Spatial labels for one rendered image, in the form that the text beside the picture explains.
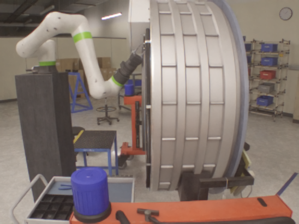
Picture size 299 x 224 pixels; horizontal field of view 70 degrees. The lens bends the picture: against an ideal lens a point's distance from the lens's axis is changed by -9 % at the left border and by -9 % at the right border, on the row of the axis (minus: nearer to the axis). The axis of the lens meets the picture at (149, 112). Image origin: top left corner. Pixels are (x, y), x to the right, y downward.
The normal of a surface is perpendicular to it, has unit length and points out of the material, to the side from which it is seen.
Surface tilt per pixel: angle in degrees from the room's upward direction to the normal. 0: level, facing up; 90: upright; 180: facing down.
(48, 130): 90
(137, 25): 133
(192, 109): 86
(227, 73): 71
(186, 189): 90
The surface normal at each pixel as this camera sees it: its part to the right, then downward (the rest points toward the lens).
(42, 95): -0.15, 0.24
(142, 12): 0.02, -0.55
